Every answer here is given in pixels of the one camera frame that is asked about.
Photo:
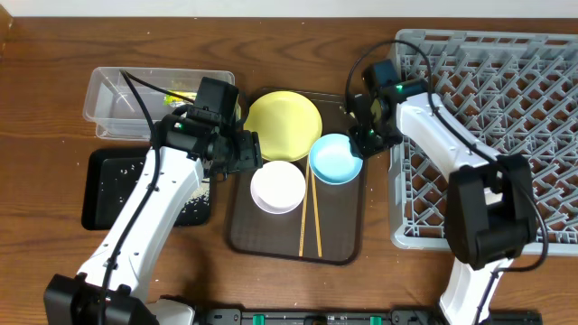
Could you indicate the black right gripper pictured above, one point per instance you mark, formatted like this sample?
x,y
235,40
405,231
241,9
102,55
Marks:
x,y
364,145

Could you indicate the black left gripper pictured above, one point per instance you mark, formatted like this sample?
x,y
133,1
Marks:
x,y
252,158

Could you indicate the light blue bowl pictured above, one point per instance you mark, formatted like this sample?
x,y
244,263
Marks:
x,y
333,161

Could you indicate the pink white bowl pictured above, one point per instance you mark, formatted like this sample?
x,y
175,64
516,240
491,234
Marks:
x,y
278,187

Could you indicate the green snack wrapper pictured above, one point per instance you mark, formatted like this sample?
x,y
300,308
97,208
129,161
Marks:
x,y
179,98

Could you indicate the wooden chopstick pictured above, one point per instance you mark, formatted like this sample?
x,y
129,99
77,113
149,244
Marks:
x,y
304,209
316,214

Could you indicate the rice pile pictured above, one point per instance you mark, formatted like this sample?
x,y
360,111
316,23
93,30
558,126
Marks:
x,y
118,178

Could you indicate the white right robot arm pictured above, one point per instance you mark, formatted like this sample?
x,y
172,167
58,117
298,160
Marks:
x,y
490,215

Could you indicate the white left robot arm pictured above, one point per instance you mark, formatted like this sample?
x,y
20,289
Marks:
x,y
112,286

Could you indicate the black waste tray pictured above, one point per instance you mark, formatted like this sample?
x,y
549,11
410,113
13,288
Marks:
x,y
88,217

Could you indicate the clear plastic waste bin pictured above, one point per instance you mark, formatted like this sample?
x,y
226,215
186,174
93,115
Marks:
x,y
112,106

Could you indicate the grey plastic dishwasher rack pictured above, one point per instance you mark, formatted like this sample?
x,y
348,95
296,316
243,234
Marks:
x,y
517,93

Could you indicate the yellow plate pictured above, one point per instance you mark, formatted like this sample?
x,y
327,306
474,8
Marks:
x,y
287,124

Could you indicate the brown serving tray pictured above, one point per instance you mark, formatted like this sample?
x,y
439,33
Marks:
x,y
341,209

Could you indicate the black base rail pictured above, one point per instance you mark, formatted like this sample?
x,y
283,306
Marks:
x,y
231,316

